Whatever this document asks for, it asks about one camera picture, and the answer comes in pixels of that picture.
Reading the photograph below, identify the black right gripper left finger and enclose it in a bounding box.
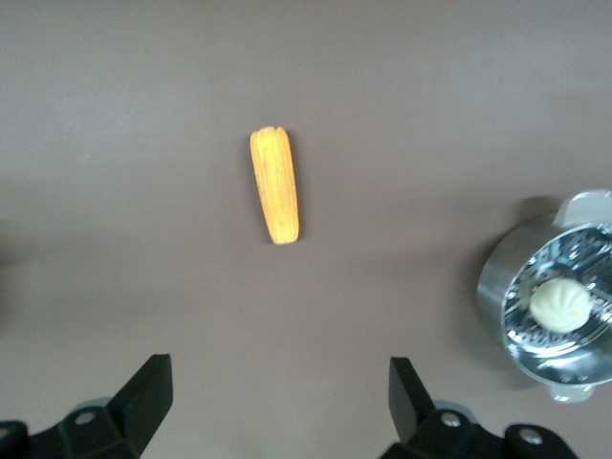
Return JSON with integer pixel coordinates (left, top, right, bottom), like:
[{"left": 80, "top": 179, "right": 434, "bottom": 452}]
[{"left": 26, "top": 354, "right": 174, "bottom": 459}]

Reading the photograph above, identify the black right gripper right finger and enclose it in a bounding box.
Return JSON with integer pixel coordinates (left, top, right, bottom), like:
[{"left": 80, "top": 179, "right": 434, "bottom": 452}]
[{"left": 384, "top": 357, "right": 511, "bottom": 459}]

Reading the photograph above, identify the yellow corn cob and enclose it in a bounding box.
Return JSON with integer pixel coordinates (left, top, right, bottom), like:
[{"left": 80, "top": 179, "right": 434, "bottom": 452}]
[{"left": 249, "top": 125, "right": 302, "bottom": 247}]

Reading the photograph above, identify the shiny steel steamer pot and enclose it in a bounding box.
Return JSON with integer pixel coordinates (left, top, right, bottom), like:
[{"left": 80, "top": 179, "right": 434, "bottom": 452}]
[{"left": 476, "top": 189, "right": 612, "bottom": 405}]

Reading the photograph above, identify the white steamed bun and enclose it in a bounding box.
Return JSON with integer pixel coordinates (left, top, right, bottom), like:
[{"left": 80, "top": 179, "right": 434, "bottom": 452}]
[{"left": 529, "top": 278, "right": 594, "bottom": 335}]

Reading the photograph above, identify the brown table cover mat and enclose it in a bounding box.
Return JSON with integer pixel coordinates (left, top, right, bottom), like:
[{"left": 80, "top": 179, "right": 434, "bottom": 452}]
[{"left": 0, "top": 0, "right": 612, "bottom": 459}]

